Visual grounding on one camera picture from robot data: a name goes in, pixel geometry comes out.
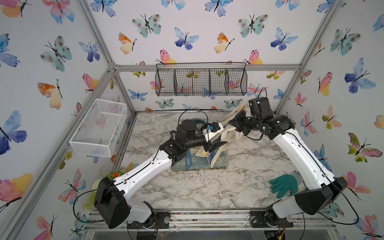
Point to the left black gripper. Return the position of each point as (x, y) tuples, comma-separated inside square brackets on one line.
[(210, 149)]

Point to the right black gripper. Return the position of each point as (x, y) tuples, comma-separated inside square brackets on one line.
[(236, 122)]

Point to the cream bag starry night print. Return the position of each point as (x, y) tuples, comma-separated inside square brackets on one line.
[(219, 160)]

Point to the cream bag blue floral pattern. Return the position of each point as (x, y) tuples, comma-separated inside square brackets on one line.
[(200, 142)]

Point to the cream bag green handles floral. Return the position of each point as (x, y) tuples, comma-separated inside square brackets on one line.
[(199, 121)]

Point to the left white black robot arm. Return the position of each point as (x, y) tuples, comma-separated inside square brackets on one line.
[(113, 197)]

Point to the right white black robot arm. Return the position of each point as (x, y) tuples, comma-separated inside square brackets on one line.
[(322, 187)]

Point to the green rubber glove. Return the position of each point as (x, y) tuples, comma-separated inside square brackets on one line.
[(284, 184)]

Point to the wooden comb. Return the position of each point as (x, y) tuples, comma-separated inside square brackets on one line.
[(130, 167)]

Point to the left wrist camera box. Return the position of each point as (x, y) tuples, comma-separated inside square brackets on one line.
[(212, 130)]

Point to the black wire wall basket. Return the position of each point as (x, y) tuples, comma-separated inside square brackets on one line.
[(201, 79)]

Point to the white mesh wall basket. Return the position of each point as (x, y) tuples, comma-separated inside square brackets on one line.
[(98, 132)]

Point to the aluminium front rail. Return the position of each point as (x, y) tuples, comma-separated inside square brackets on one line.
[(234, 219)]

